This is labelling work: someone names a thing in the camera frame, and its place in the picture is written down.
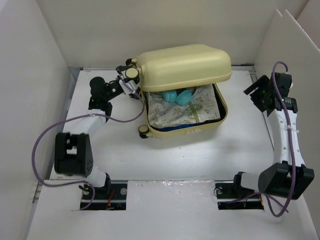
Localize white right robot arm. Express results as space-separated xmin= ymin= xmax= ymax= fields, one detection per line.
xmin=231 ymin=72 xmax=315 ymax=200

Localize cream printed zip jacket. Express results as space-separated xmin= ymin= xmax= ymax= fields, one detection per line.
xmin=146 ymin=84 xmax=222 ymax=129

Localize teal and white headphones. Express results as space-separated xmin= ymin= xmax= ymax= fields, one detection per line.
xmin=161 ymin=87 xmax=197 ymax=106

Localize royal blue printed shirt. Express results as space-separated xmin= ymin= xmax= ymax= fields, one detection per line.
xmin=158 ymin=124 xmax=199 ymax=132

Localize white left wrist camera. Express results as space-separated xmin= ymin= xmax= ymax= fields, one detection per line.
xmin=119 ymin=80 xmax=141 ymax=100

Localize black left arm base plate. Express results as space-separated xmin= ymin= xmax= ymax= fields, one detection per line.
xmin=78 ymin=181 xmax=128 ymax=211

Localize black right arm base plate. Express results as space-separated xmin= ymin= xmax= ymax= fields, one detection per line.
xmin=213 ymin=171 xmax=264 ymax=211

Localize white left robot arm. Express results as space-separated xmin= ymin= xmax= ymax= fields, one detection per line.
xmin=54 ymin=64 xmax=140 ymax=199

